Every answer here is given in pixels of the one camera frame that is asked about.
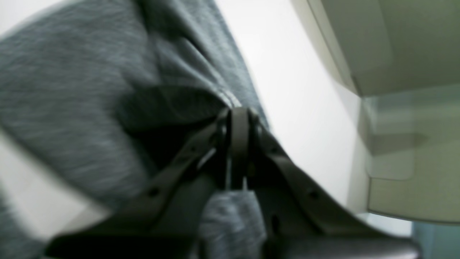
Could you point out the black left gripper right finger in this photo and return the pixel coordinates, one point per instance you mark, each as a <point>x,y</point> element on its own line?
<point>301,219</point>

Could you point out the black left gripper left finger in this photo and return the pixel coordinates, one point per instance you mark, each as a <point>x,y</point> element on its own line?
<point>163,221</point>

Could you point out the grey t-shirt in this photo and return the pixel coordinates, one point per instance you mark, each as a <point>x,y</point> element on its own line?
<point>107,92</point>

